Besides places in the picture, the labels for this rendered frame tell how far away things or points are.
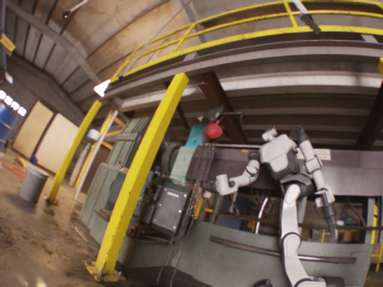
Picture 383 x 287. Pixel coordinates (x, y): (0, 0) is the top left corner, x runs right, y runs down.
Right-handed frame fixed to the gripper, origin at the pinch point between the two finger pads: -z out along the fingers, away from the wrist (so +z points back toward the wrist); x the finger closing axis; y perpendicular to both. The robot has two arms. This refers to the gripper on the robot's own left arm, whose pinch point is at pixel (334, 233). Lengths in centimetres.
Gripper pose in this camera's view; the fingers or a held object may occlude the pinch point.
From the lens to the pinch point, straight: 118.6
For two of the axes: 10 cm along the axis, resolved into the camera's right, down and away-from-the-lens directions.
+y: 6.6, -4.8, -5.8
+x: -7.5, -4.6, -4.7
